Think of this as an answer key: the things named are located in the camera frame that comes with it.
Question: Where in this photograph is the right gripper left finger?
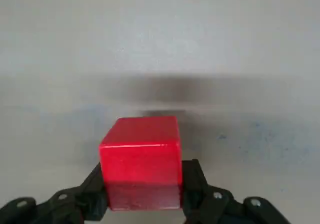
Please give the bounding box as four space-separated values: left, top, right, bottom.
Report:
0 162 111 224

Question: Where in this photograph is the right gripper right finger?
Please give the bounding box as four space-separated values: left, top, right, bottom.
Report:
181 159 293 224

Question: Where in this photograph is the red wooden cube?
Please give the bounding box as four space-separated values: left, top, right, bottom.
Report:
98 116 185 211

